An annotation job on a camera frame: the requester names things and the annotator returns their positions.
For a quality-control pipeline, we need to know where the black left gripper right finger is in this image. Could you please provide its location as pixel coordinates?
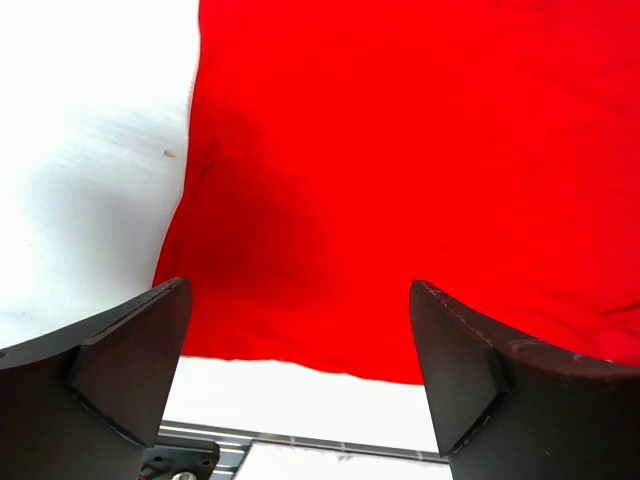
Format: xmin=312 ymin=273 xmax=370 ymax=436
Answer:
xmin=410 ymin=281 xmax=639 ymax=480

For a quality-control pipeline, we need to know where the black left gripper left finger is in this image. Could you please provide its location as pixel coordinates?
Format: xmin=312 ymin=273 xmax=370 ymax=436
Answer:
xmin=1 ymin=278 xmax=192 ymax=479

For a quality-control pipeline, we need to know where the red t-shirt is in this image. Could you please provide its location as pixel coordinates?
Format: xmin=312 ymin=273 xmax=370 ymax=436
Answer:
xmin=155 ymin=1 xmax=639 ymax=384

